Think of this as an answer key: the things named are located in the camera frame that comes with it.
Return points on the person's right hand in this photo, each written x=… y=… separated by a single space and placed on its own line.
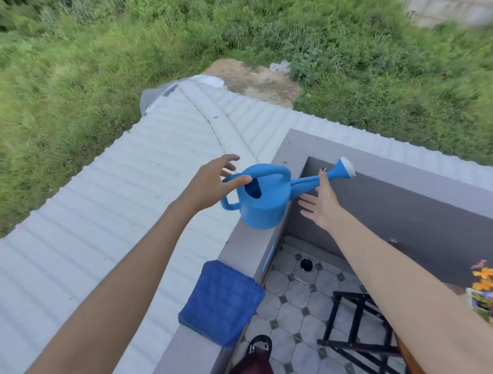
x=327 y=208

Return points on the person's left hand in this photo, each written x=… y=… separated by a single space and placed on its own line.
x=206 y=185

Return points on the person's right fingers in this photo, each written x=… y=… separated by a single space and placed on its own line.
x=323 y=183

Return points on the person's left thumb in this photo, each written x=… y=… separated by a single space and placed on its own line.
x=238 y=182

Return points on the person's left forearm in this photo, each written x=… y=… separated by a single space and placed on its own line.
x=127 y=281

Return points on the person's right forearm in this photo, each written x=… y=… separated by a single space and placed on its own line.
x=404 y=293

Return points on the blue plastic watering can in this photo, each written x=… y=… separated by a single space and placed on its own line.
x=265 y=204

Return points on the white corrugated metal roof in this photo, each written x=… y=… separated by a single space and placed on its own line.
x=127 y=185

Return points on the folded blue quilted cloth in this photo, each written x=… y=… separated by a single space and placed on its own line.
x=221 y=302

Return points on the white plastic litter scrap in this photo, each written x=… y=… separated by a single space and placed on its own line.
x=280 y=66

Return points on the orange and purple flowers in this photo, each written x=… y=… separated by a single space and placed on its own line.
x=482 y=287

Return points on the green grass and weeds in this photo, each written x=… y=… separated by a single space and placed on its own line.
x=77 y=77

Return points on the metal wall drain outlet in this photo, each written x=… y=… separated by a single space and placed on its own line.
x=393 y=242

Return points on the black folding stand frame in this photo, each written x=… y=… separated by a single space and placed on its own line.
x=356 y=327

